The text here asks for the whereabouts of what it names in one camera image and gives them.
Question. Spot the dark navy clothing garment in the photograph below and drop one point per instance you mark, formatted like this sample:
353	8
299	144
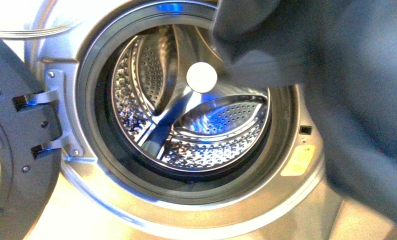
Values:
344	53

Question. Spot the grey front-load washing machine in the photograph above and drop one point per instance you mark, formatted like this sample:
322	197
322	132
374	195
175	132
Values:
57	34

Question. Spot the stainless steel washer drum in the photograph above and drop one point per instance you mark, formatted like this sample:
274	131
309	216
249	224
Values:
170	124

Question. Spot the white round drum hub cap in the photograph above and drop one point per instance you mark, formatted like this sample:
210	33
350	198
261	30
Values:
201	77

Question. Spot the black rubber door gasket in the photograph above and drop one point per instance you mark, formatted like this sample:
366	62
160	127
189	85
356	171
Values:
136	172

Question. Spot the yellow warning sticker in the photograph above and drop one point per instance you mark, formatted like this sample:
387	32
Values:
299	161

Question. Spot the dark grey washer door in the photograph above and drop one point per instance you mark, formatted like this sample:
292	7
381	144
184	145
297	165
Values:
28	174

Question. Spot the grey door hinge bracket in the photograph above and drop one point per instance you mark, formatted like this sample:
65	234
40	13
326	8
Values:
55	93

